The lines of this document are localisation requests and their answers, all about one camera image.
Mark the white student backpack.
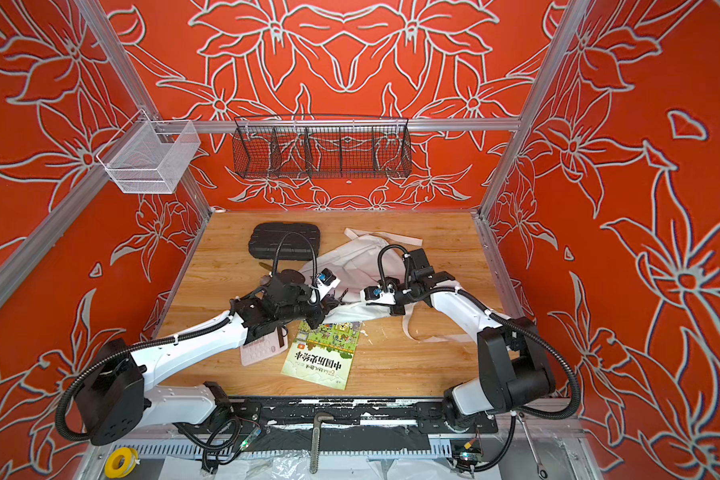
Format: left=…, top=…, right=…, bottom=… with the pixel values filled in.
left=317, top=228, right=469, bottom=343

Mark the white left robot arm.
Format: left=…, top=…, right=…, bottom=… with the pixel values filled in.
left=54, top=266, right=340, bottom=445

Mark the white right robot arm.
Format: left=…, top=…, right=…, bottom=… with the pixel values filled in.
left=364, top=244, right=582, bottom=428

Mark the pink calculator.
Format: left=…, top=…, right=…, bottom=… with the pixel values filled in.
left=239, top=331, right=288, bottom=367

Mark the black plastic tool case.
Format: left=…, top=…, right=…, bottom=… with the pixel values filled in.
left=248, top=222, right=321, bottom=261

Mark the green illustrated book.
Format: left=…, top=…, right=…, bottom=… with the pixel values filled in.
left=281, top=321, right=362, bottom=390

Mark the yellow tape roll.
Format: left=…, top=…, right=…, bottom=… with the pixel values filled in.
left=104, top=447, right=139, bottom=479

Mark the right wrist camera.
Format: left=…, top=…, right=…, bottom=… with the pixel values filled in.
left=362, top=286, right=396, bottom=306

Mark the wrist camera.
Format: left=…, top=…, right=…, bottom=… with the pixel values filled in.
left=362, top=286, right=396, bottom=306
left=317, top=268, right=340, bottom=289

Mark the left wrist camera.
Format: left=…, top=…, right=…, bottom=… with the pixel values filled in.
left=317, top=268, right=340, bottom=289

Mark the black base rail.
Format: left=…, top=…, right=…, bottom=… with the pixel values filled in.
left=230, top=396, right=499, bottom=434

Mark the metal clamp handle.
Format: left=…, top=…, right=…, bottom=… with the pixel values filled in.
left=309, top=412, right=335, bottom=474

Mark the black wire wall basket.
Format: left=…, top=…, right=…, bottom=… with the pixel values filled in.
left=231, top=115, right=413, bottom=180

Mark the white wire wall basket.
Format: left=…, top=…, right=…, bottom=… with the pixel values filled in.
left=96, top=120, right=200, bottom=194

